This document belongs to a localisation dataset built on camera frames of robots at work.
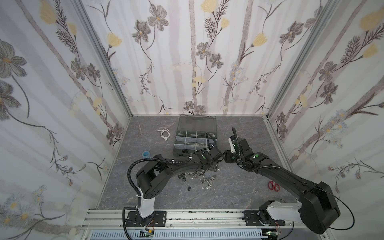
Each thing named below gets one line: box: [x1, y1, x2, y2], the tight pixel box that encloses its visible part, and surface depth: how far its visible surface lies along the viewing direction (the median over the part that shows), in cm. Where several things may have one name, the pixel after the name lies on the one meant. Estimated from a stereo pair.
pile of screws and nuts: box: [178, 171, 217, 190], surface depth 90 cm
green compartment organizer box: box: [173, 114, 218, 157], surface depth 109 cm
